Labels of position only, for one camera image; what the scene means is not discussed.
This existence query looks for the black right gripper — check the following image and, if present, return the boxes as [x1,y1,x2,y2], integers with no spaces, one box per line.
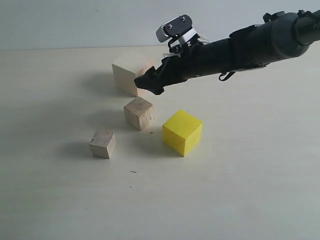
[134,38,232,95]

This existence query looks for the large pale wooden cube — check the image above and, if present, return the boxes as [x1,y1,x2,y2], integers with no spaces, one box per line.
[112,51,155,97]

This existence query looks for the yellow cube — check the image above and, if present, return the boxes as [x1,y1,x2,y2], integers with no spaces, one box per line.
[162,109,203,157]

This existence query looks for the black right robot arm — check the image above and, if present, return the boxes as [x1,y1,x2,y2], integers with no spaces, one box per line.
[134,10,320,95]

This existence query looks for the medium wooden cube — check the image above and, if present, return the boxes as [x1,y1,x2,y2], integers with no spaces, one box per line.
[123,96,155,131]

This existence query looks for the small wooden cube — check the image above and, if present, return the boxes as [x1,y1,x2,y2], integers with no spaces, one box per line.
[89,130,116,159]

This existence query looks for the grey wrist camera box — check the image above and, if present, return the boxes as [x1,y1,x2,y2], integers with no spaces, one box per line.
[155,14,197,44]

